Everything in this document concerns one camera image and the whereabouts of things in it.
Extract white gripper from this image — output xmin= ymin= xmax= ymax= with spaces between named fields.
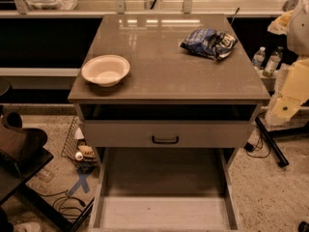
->
xmin=273 ymin=58 xmax=309 ymax=114

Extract blue chip bag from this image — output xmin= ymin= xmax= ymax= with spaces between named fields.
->
xmin=180 ymin=28 xmax=238 ymax=61

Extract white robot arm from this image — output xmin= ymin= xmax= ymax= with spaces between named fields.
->
xmin=267 ymin=0 xmax=309 ymax=118

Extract grey drawer cabinet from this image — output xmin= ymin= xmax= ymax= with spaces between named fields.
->
xmin=67 ymin=13 xmax=271 ymax=232

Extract open middle drawer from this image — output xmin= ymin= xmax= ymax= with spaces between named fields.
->
xmin=89 ymin=148 xmax=241 ymax=232

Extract clear water bottle green label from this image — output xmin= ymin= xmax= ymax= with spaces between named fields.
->
xmin=263 ymin=46 xmax=284 ymax=77

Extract clear water bottle blue label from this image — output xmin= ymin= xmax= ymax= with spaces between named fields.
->
xmin=252 ymin=46 xmax=266 ymax=70

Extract black stand leg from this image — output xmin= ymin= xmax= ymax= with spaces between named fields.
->
xmin=255 ymin=117 xmax=289 ymax=168

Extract white paper bowl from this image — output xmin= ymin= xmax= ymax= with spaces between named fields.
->
xmin=81 ymin=55 xmax=130 ymax=87

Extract blue tape cross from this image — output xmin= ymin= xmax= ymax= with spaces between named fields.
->
xmin=68 ymin=175 xmax=90 ymax=195

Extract dark brown chair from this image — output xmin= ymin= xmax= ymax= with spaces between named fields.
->
xmin=0 ymin=79 xmax=55 ymax=205

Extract closed top drawer black handle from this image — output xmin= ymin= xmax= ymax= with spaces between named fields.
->
xmin=80 ymin=120 xmax=255 ymax=148

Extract wire mesh basket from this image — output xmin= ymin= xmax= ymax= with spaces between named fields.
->
xmin=61 ymin=117 xmax=97 ymax=168

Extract black floor cables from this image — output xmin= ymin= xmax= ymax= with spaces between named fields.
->
xmin=38 ymin=190 xmax=90 ymax=220

